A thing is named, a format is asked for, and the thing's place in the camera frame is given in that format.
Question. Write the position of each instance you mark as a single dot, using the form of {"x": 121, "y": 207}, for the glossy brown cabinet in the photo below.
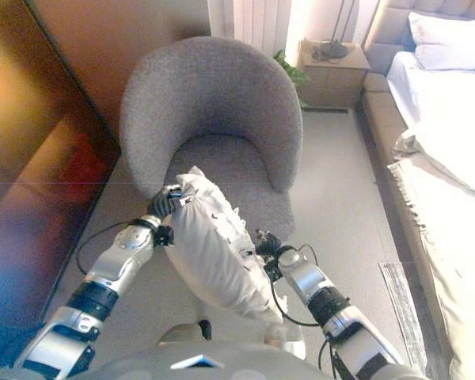
{"x": 35, "y": 158}

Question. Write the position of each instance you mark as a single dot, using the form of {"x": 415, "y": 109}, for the grey fabric armchair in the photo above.
{"x": 210, "y": 91}

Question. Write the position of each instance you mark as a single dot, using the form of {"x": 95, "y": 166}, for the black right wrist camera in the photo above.
{"x": 273, "y": 271}

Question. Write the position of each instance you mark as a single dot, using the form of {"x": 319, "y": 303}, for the cream fringed throw blanket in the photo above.
{"x": 459, "y": 269}

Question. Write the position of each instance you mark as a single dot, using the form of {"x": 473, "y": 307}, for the grey robot torso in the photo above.
{"x": 229, "y": 364}

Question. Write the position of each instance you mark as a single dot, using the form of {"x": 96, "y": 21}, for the green leafy plant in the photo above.
{"x": 293, "y": 73}

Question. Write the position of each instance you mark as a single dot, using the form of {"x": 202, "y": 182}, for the beige upholstered bed frame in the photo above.
{"x": 380, "y": 107}

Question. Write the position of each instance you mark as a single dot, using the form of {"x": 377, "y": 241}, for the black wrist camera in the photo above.
{"x": 164, "y": 236}
{"x": 273, "y": 271}

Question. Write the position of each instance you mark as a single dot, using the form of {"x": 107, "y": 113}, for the light wooden nightstand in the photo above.
{"x": 332, "y": 83}

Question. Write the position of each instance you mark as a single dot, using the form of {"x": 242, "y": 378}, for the white bed pillow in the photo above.
{"x": 451, "y": 43}

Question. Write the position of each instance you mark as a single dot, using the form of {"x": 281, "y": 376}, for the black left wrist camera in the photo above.
{"x": 164, "y": 236}

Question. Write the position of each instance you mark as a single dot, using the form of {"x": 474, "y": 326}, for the silver right robot leg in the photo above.
{"x": 283, "y": 336}

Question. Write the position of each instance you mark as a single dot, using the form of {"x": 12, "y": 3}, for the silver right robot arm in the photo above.
{"x": 320, "y": 293}

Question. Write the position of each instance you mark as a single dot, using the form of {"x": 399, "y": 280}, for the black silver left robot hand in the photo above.
{"x": 162, "y": 204}

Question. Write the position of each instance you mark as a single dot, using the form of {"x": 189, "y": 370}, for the grey striped floor mat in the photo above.
{"x": 403, "y": 308}

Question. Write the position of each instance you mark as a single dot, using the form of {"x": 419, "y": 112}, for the dark table lamp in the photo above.
{"x": 334, "y": 47}

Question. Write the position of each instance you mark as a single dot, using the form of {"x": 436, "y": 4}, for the white mattress sheet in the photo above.
{"x": 431, "y": 91}

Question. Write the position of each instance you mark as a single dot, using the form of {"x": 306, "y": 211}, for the white folded duvet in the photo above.
{"x": 451, "y": 158}

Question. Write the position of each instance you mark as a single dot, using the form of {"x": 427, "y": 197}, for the white radiator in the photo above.
{"x": 261, "y": 23}

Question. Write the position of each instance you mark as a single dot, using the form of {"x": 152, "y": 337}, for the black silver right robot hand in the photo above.
{"x": 267, "y": 245}

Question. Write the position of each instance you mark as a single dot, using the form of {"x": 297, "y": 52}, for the white fringed cushion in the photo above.
{"x": 213, "y": 257}

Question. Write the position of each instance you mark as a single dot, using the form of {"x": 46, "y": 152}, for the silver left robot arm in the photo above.
{"x": 111, "y": 269}

